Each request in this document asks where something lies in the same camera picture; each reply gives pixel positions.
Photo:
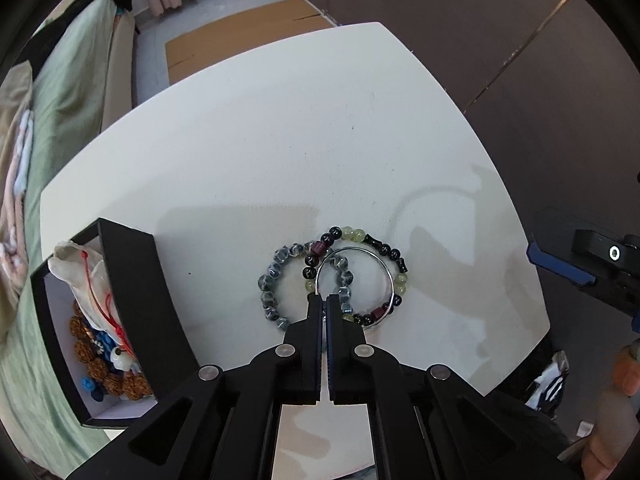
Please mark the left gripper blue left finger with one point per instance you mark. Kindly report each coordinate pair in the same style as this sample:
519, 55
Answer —
313, 348

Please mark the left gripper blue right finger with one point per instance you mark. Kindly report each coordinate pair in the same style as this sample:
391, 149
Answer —
334, 347

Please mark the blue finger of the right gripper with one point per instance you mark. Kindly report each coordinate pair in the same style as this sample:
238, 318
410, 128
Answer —
557, 266

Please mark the silver bangle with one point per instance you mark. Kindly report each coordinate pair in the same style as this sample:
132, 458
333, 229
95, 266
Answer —
379, 314

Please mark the white translucent pouch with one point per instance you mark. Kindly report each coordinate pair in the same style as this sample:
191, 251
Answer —
84, 269

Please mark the black jewelry box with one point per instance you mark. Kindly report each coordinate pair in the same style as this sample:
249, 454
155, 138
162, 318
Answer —
108, 386

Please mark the person's right hand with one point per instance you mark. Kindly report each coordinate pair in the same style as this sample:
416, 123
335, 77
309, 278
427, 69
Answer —
617, 424

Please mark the white bedside table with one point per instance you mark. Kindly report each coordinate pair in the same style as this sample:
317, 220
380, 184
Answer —
340, 127

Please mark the flat cardboard sheet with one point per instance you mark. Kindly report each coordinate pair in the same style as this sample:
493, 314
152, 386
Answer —
238, 33

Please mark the beige duvet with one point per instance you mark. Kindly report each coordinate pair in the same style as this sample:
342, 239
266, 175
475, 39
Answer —
16, 96

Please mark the black garment on bed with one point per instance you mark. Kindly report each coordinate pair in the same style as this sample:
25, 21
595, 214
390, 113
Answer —
46, 38

